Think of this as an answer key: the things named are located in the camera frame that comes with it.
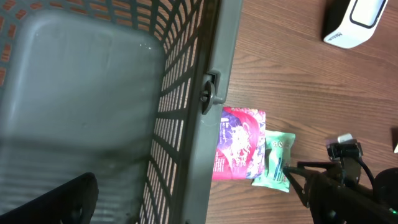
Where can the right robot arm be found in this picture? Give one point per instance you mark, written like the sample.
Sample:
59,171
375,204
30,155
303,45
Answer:
381,188

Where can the teal wet wipes pack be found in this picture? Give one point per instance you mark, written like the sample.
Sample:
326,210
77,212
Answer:
277,156

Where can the red purple pad pack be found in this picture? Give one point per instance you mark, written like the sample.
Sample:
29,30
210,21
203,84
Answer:
240,150

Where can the grey plastic basket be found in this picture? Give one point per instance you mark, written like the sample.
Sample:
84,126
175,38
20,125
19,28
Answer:
132,91

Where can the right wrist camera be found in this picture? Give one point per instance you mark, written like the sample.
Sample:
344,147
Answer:
344,145

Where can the white barcode scanner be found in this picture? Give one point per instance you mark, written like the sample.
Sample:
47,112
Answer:
350,23

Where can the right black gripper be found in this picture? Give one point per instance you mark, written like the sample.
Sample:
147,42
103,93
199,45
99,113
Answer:
350,174

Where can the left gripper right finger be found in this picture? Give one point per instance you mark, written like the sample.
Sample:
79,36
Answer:
330,202

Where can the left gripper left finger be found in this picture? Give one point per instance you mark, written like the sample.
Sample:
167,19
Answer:
73,202

